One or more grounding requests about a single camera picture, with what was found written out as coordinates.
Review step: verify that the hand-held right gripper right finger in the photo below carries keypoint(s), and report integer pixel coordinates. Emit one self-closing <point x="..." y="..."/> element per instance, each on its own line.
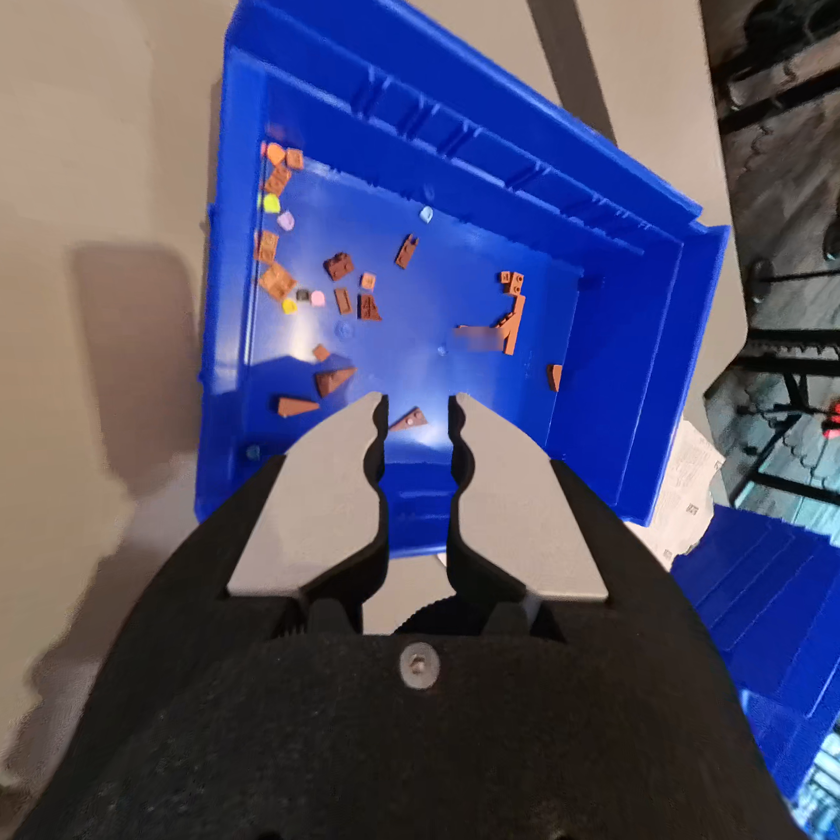
<point x="525" y="518"/>

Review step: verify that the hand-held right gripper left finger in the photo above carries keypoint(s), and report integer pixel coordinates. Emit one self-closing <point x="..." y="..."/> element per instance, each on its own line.
<point x="308" y="512"/>

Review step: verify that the blue storage bin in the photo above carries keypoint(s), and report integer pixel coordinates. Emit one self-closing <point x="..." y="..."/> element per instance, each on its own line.
<point x="774" y="623"/>
<point x="426" y="295"/>

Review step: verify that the light grey desk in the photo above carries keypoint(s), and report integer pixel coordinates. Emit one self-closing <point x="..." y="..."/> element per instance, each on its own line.
<point x="98" y="164"/>

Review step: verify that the white paper sheet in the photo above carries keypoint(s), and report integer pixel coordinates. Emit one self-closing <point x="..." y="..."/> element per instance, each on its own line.
<point x="689" y="472"/>

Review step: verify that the scattered small toy bricks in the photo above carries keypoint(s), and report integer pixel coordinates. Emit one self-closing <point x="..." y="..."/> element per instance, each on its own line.
<point x="275" y="279"/>

